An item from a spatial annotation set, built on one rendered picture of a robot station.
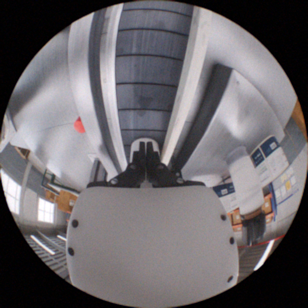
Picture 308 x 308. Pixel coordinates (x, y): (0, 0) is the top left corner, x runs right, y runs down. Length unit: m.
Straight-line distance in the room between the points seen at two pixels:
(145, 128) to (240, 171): 0.26
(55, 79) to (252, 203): 0.51
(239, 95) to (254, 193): 0.22
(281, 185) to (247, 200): 4.12
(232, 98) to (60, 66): 0.32
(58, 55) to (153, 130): 0.26
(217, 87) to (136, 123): 0.15
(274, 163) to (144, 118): 0.42
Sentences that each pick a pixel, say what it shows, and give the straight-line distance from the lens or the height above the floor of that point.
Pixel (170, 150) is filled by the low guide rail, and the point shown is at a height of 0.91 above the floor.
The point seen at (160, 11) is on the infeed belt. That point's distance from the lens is 0.15.
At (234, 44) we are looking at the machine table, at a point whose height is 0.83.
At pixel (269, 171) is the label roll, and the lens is 0.42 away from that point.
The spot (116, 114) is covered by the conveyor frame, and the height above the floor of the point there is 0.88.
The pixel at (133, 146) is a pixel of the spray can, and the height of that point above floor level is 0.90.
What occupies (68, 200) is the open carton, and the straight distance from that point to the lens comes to 1.91.
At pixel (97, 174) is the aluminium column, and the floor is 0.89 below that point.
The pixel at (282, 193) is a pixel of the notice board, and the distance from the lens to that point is 4.43.
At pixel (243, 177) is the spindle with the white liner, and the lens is 0.29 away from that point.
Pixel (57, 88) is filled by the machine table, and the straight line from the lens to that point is 0.26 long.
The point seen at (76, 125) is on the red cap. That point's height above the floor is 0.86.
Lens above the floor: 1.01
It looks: 36 degrees down
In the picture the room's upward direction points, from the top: 176 degrees clockwise
